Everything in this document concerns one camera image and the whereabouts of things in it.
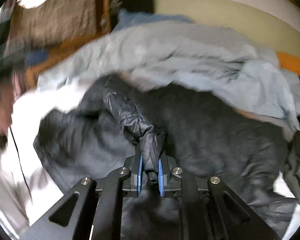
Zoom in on black puffer down jacket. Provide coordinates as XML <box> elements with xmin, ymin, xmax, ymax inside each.
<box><xmin>33</xmin><ymin>75</ymin><xmax>296</xmax><ymax>236</ymax></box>

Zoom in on person left hand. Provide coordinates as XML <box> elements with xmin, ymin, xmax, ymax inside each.
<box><xmin>0</xmin><ymin>80</ymin><xmax>14</xmax><ymax>135</ymax></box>

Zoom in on brown checked curtain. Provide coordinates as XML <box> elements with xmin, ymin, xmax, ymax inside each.
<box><xmin>6</xmin><ymin>0</ymin><xmax>97</xmax><ymax>53</ymax></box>

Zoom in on blue pillow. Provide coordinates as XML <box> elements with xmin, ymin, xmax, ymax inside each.
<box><xmin>113</xmin><ymin>9</ymin><xmax>194</xmax><ymax>31</ymax></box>

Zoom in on light blue duvet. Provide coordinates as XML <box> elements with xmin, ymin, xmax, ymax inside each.
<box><xmin>37</xmin><ymin>21</ymin><xmax>300</xmax><ymax>132</ymax></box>

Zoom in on orange pillow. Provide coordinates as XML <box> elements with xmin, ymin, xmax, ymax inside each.
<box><xmin>276</xmin><ymin>53</ymin><xmax>300</xmax><ymax>76</ymax></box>

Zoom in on wooden bed guard rail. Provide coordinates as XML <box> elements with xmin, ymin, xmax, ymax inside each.
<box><xmin>25</xmin><ymin>29</ymin><xmax>116</xmax><ymax>88</ymax></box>

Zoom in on wooden bunk bed frame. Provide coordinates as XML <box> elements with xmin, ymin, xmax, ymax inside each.
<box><xmin>22</xmin><ymin>0</ymin><xmax>300</xmax><ymax>34</ymax></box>

